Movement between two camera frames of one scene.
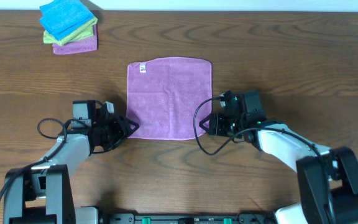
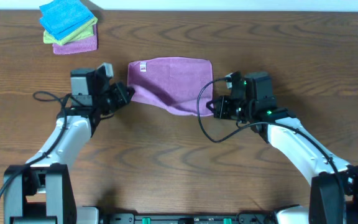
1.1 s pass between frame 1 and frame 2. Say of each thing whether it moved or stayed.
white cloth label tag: stayed
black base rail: stayed
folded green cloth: stayed
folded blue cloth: stayed
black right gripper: moved
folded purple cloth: stayed
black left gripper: moved
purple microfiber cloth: moved
